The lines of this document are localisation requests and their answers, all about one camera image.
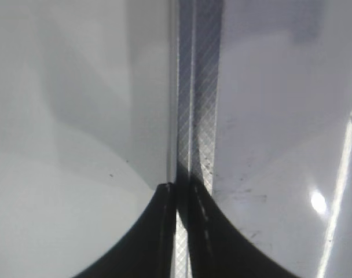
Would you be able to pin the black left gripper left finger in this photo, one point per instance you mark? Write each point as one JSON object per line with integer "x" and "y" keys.
{"x": 146, "y": 250}

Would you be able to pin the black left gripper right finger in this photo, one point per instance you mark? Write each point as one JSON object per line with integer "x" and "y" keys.
{"x": 217, "y": 248}

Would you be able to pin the white board with aluminium frame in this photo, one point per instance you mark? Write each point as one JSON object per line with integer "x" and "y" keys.
{"x": 265, "y": 123}

